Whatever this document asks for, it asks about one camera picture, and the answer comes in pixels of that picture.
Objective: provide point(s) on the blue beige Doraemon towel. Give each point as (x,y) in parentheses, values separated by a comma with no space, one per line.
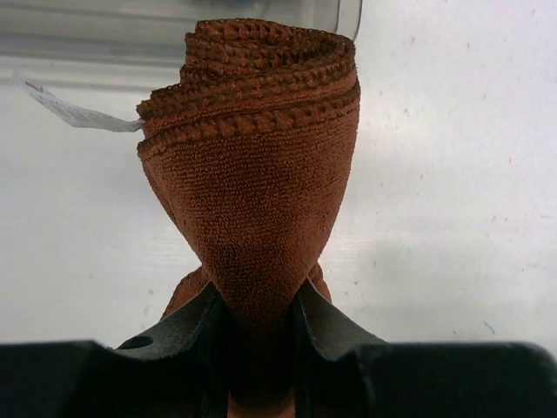
(251,3)

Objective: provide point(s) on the white orange towel care label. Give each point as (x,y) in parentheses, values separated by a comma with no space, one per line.
(71,114)

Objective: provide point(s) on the grey translucent plastic bin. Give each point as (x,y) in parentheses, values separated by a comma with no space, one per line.
(133,45)

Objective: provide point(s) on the rust orange towel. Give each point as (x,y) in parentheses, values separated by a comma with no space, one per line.
(249,155)

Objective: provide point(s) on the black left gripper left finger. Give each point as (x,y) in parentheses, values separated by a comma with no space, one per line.
(179,356)

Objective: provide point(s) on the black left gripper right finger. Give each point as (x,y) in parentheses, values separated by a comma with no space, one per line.
(333,353)

